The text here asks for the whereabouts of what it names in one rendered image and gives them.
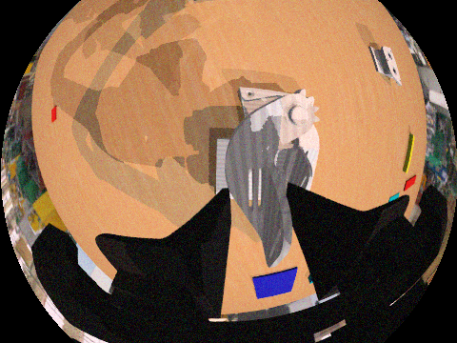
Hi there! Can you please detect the blue rectangular plate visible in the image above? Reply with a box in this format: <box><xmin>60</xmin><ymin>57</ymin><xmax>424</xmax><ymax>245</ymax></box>
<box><xmin>252</xmin><ymin>267</ymin><xmax>298</xmax><ymax>298</ymax></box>

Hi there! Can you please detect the cyan rectangular plate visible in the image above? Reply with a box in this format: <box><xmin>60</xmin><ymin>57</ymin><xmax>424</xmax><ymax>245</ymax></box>
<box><xmin>388</xmin><ymin>193</ymin><xmax>400</xmax><ymax>202</ymax></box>

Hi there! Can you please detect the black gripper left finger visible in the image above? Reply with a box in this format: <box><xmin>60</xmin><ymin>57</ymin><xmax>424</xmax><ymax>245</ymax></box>
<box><xmin>95</xmin><ymin>188</ymin><xmax>232</xmax><ymax>319</ymax></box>

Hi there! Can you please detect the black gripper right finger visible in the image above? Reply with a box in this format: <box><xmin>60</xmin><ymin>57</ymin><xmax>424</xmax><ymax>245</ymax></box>
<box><xmin>286</xmin><ymin>182</ymin><xmax>410</xmax><ymax>301</ymax></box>

